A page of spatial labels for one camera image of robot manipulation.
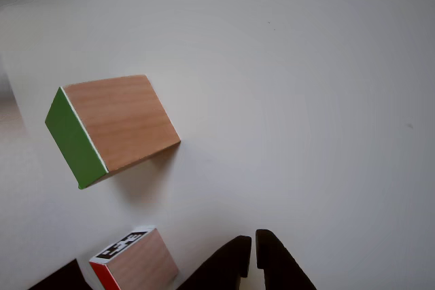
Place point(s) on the wooden cube with green face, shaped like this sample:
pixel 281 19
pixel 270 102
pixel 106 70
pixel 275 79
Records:
pixel 122 120

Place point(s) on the wooden cube with marker print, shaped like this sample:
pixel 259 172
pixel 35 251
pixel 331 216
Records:
pixel 141 263

